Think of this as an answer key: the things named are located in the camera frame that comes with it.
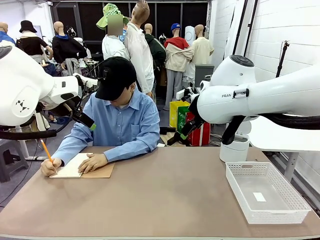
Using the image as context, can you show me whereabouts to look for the white oval device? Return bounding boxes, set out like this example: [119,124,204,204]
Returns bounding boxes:
[184,25,196,42]

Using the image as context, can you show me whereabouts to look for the mannequin in cream shirt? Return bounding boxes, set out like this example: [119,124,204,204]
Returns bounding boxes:
[190,24,215,66]

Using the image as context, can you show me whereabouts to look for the white round lidded bin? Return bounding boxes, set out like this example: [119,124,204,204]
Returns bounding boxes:
[219,134,251,163]

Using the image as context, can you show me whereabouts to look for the figure green checked hat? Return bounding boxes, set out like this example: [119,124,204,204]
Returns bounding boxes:
[96,2,131,62]

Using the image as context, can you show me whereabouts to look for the yellow bag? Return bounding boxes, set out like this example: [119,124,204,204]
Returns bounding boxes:
[169,100,191,130]

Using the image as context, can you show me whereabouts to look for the white rectangular paper slip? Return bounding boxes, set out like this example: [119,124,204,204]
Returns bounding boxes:
[252,191,267,203]

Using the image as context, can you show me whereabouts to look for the person torso blue shirt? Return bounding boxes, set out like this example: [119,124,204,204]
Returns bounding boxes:
[82,86,161,148]

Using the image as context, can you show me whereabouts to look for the mannequin in blue shirt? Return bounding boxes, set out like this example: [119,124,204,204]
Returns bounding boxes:
[0,21,16,47]

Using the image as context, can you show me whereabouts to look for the red bag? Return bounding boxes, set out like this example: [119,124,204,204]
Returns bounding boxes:
[186,112,212,147]

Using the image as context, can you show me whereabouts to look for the grey step stool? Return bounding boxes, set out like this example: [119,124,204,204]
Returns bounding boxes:
[0,139,30,183]

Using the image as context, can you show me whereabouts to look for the mannequin dark green hoodie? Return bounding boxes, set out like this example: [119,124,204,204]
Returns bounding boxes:
[144,23,167,87]

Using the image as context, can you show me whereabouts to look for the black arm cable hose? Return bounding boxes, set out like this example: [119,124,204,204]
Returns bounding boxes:
[221,113,320,146]
[0,98,85,141]

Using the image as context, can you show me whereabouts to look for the green bag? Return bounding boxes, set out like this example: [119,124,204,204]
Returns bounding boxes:
[176,106,192,135]

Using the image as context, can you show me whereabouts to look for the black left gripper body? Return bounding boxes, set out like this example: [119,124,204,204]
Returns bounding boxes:
[71,111,96,129]

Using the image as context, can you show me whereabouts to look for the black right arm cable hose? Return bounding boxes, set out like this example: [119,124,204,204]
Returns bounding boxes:
[221,113,320,146]

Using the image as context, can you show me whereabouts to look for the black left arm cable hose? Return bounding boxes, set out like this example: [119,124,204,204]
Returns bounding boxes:
[0,98,85,141]

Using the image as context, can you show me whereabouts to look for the mannequin blue cap red jacket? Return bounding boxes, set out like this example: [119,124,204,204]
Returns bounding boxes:
[162,23,195,111]

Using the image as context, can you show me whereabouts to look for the white side table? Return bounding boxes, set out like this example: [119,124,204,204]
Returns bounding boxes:
[246,116,320,183]

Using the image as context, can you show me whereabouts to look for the black baseball cap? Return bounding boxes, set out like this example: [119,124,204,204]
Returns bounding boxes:
[94,56,137,102]

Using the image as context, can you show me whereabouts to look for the mannequin in black jacket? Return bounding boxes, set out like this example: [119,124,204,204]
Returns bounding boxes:
[51,21,88,76]

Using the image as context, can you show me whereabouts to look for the spiral notebook kraft cover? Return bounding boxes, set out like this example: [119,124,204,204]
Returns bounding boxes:
[49,152,115,179]

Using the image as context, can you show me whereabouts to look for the white desk leg foot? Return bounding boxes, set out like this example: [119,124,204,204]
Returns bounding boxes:
[14,124,48,161]

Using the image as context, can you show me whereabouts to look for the yellow pencil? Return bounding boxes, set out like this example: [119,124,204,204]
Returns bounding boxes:
[40,139,58,175]

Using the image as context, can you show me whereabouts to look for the black tripod stand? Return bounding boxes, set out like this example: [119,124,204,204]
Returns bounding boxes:
[275,40,290,78]

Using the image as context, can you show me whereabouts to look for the white perforated plastic basket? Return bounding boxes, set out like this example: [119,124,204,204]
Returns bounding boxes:
[225,161,312,225]

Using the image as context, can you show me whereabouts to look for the person's right forearm blue sleeve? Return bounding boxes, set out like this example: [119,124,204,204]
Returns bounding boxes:
[51,123,94,166]

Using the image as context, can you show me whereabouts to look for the mannequin black hat black top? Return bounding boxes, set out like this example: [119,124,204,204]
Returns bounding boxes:
[16,19,54,65]

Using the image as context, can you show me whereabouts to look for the person's left forearm blue sleeve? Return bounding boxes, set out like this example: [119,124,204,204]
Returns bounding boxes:
[103,136,161,163]

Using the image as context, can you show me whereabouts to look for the black floor stand base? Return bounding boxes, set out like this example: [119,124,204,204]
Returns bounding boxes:
[161,126,187,147]

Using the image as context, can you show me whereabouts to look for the grey cabinet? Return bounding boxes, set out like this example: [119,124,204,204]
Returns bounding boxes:
[194,64,215,88]

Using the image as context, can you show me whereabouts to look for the person's right hand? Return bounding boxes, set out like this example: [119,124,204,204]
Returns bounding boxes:
[40,157,63,178]

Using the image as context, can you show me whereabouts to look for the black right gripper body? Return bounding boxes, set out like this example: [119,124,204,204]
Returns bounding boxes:
[187,96,205,130]

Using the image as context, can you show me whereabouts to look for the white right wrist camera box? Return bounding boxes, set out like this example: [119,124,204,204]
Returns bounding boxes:
[176,87,195,101]

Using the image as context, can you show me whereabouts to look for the person's left hand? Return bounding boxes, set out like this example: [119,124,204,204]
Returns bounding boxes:
[77,153,109,174]

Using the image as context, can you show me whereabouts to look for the tall mannequin white shirt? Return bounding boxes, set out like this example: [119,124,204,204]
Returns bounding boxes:
[124,0,156,99]

